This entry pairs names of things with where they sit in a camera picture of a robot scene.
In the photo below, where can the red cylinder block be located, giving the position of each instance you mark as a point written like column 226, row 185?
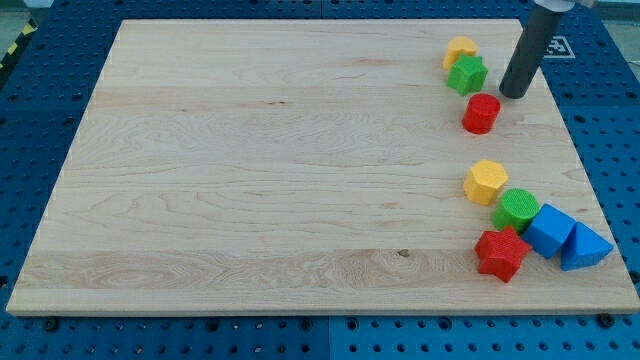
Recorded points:
column 481, row 113

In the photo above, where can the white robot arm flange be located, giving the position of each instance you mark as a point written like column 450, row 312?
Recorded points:
column 564, row 5

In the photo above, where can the yellow hexagon block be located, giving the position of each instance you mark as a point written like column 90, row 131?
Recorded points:
column 484, row 181

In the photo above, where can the light wooden board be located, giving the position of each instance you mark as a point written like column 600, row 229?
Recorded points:
column 312, row 167

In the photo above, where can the green star block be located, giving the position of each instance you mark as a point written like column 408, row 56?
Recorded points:
column 467, row 74

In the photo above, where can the red star block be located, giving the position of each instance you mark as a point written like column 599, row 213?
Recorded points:
column 501, row 253

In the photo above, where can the green cylinder block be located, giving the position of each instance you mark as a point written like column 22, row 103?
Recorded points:
column 517, row 207

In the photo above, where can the blue cube block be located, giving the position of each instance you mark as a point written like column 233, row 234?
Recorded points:
column 548, row 231

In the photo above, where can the blue triangle block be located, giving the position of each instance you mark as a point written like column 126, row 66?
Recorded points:
column 584, row 248

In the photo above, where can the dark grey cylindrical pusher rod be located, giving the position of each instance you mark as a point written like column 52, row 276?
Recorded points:
column 529, row 51

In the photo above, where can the white fiducial marker sticker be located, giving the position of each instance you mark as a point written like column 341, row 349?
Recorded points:
column 559, row 48

